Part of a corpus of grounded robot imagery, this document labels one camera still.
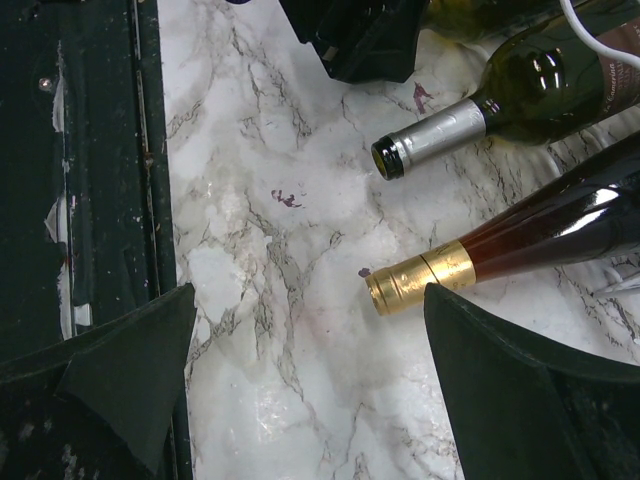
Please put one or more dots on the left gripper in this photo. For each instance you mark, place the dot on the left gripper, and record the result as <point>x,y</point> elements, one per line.
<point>360,41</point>

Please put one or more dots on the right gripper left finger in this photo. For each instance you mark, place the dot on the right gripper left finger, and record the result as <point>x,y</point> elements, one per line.
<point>101,405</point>

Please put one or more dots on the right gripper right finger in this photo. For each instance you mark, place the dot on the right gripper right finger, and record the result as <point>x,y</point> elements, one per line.
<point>523,406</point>

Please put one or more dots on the dark bottle silver neck lower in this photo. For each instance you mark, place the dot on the dark bottle silver neck lower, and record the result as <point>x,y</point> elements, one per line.
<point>538,87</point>

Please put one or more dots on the red wine bottle gold cap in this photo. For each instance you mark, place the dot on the red wine bottle gold cap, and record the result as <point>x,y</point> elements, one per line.
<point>590,212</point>

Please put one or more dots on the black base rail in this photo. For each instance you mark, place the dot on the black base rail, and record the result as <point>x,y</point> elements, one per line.
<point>86,223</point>

